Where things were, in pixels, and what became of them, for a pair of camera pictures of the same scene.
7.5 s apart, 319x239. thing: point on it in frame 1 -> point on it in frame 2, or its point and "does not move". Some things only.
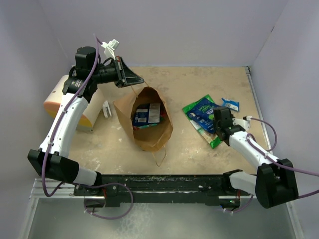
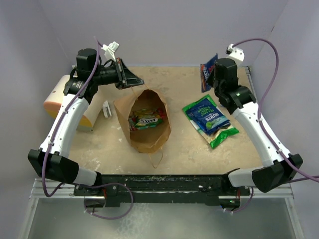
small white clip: x=106 y=109 does not move
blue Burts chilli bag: x=146 y=114 -> x=205 y=69
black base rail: x=113 y=189 does not move
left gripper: x=121 y=71 does not move
